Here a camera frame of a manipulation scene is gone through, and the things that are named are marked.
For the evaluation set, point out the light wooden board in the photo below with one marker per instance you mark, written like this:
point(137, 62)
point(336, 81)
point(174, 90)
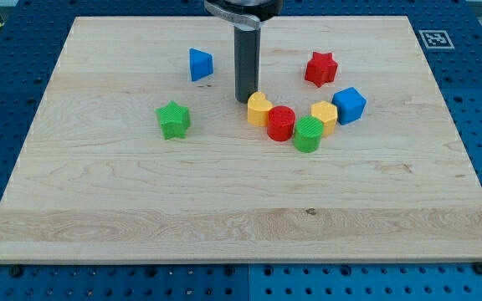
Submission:
point(96, 182)

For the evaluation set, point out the robot arm flange with clamp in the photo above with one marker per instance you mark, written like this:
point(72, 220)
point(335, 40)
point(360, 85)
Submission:
point(244, 14)

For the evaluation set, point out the green cylinder block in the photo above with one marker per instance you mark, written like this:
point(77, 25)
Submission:
point(308, 133)

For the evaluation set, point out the blue cube block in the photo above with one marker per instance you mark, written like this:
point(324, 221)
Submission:
point(350, 105)

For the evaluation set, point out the red star block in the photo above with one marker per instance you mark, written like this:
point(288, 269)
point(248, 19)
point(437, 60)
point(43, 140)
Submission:
point(321, 69)

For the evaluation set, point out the white fiducial marker tag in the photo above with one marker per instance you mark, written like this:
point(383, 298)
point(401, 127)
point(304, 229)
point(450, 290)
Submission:
point(436, 39)

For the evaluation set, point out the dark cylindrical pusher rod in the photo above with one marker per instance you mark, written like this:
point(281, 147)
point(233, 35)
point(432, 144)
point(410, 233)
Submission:
point(246, 62)

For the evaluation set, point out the yellow heart block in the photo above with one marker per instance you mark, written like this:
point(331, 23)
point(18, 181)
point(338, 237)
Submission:
point(258, 108)

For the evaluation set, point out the red cylinder block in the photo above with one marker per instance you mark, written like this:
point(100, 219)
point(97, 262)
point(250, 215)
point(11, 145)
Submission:
point(281, 121)

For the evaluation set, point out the blue triangle block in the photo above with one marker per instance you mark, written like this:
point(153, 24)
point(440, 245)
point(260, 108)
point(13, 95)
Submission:
point(200, 64)

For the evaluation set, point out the green star block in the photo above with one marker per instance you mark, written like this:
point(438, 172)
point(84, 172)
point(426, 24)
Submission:
point(174, 120)

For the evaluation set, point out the yellow hexagon block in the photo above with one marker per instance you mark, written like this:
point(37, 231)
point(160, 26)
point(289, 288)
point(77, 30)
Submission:
point(327, 114)

